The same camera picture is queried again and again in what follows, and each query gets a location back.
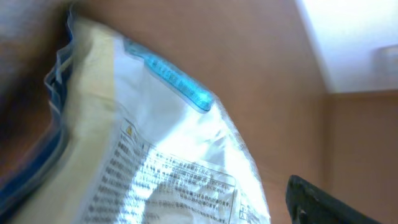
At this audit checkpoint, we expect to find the cream snack bag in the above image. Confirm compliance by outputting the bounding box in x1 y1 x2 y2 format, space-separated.
1 9 271 223

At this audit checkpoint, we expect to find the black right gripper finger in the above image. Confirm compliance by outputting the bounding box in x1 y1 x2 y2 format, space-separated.
285 175 380 224

